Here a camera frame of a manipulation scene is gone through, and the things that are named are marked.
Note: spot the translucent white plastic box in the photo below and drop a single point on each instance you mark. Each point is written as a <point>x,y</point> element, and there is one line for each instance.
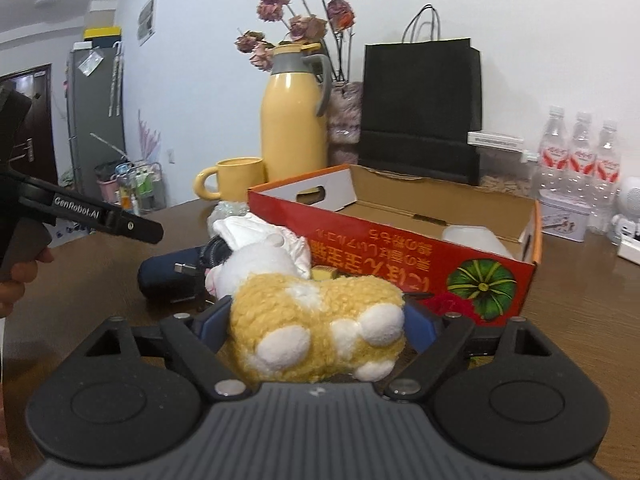
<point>475,237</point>

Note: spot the right water bottle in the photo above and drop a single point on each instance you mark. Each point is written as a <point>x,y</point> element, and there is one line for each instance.
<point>604,178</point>

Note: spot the small printed tin box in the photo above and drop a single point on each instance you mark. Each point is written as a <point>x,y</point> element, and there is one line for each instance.
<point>564,216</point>

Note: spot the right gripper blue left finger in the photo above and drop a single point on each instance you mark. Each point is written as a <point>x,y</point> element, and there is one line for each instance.
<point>211,326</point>

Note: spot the water bottle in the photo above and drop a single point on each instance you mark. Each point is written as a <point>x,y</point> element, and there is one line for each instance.
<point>581,157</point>
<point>552,154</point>
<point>604,178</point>

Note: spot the jar of sunflower seeds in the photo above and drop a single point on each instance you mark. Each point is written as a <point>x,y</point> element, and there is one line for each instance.
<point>511,177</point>

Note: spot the grey refrigerator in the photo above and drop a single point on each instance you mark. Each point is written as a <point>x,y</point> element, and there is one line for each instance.
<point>94,117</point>

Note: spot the black paper shopping bag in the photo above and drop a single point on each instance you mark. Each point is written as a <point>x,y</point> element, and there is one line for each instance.
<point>421,97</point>

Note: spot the white cloth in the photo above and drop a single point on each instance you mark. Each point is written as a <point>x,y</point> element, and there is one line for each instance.
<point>240,231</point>

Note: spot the pink textured vase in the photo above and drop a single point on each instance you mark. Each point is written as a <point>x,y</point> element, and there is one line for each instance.
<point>344,122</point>

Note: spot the rack of bottles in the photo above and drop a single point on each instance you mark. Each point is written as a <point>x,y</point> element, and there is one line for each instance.
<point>137,187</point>

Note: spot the dried pink flower bouquet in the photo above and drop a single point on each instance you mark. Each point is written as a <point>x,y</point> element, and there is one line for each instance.
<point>328,23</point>

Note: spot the white robot figurine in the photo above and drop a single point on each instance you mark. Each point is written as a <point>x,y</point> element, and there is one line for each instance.
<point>626,220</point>

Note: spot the red cardboard pumpkin box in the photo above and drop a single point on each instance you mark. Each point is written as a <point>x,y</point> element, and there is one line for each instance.
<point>363,222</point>

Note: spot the yellow thermos jug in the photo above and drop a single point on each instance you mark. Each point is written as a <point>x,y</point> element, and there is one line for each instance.
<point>293,130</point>

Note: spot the person's left hand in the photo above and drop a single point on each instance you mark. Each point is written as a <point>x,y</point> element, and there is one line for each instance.
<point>22,274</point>

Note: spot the white flat carton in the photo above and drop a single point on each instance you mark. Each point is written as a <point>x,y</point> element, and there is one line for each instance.
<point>502,142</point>

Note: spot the yellow ceramic mug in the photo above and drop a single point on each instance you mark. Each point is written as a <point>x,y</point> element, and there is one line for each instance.
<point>234,177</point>

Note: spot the small yellow block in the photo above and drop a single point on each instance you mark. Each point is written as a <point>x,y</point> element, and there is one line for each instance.
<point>323,273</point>

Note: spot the middle water bottle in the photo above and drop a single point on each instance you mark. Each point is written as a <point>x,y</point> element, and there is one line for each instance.
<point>581,157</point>

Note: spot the yellow white plush toy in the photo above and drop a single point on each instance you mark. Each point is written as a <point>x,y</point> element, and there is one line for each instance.
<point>284,327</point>

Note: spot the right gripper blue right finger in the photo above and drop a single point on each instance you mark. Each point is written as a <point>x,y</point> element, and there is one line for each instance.
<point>422,327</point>

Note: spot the dark navy pouch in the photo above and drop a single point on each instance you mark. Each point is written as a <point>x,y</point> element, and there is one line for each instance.
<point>177,276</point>

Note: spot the left water bottle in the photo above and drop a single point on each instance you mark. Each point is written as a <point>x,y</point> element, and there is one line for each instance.
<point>552,154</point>

